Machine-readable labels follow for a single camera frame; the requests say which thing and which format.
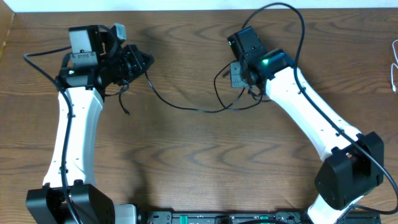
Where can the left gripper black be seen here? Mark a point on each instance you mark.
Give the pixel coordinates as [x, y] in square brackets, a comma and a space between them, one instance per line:
[130, 62]

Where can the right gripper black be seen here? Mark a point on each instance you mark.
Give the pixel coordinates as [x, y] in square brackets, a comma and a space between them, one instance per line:
[236, 81]

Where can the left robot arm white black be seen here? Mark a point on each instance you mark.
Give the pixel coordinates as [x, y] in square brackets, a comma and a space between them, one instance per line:
[96, 57]

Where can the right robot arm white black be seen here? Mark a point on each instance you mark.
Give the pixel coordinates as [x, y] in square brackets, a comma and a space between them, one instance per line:
[350, 159]

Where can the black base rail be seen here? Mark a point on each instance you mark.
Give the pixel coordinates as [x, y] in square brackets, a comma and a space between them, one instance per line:
[217, 217]

